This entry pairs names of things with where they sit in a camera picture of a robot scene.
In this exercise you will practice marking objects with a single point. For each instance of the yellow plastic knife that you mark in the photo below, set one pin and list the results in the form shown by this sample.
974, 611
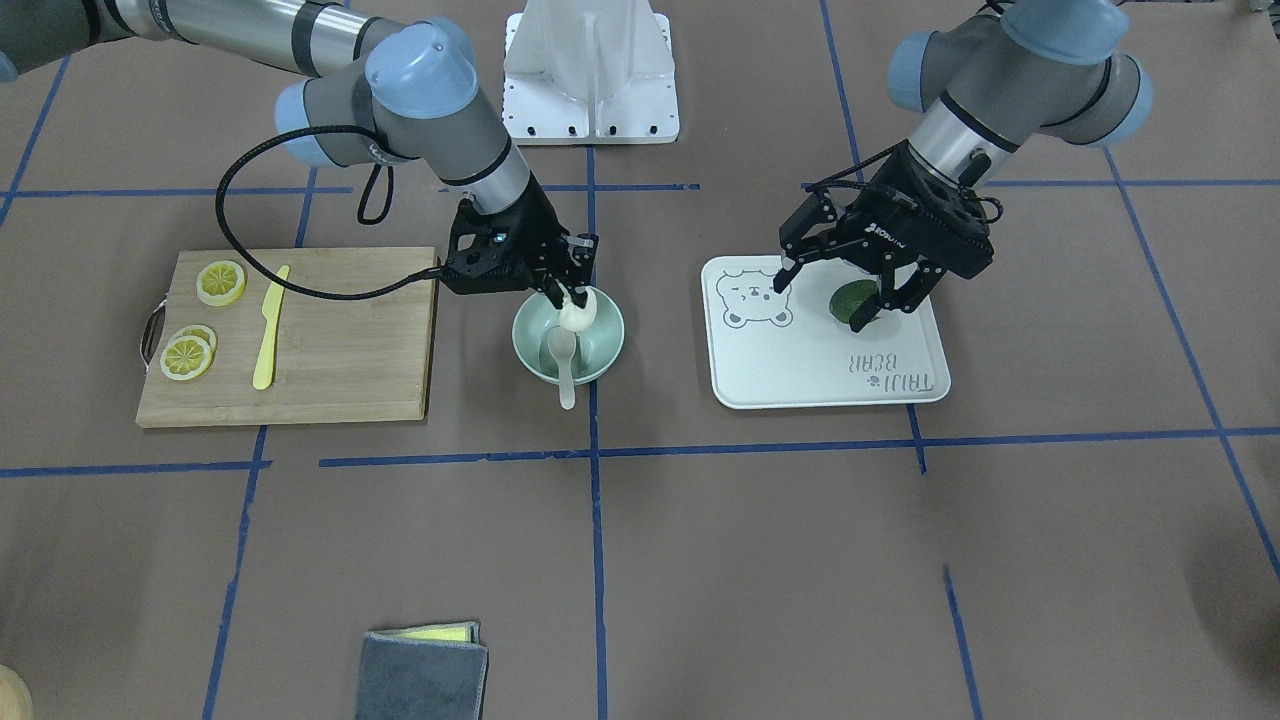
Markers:
264, 369

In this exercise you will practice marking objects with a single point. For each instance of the beige plastic spoon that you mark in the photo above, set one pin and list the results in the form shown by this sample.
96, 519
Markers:
562, 346

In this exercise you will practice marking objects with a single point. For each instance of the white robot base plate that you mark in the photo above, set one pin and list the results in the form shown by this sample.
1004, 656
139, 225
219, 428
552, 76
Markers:
589, 73

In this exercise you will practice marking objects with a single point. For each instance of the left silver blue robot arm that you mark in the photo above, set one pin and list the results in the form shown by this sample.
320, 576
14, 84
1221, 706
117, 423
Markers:
1012, 71

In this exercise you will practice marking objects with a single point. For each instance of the lower lemon slice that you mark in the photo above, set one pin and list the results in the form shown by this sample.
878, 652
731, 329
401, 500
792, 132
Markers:
186, 357

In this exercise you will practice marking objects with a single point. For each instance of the cream bear serving tray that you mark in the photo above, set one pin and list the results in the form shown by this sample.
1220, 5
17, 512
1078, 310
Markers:
777, 350

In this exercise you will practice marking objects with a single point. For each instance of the green avocado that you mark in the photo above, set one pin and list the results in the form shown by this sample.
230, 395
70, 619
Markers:
849, 297

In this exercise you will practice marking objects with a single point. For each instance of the bamboo cutting board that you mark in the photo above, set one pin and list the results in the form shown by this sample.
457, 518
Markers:
337, 361

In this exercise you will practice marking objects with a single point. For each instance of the upper lemon slice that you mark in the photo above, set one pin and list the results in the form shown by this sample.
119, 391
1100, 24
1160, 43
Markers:
220, 283

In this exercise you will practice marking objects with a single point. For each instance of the wooden mug tree stand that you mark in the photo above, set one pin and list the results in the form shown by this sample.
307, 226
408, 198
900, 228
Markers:
16, 701

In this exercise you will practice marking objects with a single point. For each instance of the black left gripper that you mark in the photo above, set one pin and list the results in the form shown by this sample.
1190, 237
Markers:
872, 235

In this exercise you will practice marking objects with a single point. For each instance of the middle lemon slice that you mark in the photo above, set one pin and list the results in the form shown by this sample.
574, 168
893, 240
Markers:
202, 331

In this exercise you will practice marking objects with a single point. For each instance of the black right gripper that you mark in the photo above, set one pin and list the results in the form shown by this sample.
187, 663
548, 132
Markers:
537, 243

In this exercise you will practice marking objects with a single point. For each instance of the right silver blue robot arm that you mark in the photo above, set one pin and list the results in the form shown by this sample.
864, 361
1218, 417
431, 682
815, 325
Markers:
371, 91

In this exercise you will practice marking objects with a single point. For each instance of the folded grey yellow cloth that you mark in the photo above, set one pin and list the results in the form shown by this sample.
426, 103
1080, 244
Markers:
435, 671

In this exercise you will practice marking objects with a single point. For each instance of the lemon slice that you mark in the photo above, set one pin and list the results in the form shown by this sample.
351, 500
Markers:
202, 331
186, 357
220, 283

